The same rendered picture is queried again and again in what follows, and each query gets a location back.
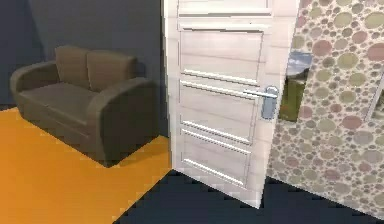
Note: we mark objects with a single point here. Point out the white panelled room door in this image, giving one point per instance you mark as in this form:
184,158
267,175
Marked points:
216,100

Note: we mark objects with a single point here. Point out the dark brown sofa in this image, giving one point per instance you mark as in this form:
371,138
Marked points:
66,100

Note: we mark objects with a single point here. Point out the landscape wall picture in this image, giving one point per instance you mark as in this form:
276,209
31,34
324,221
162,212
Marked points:
295,90

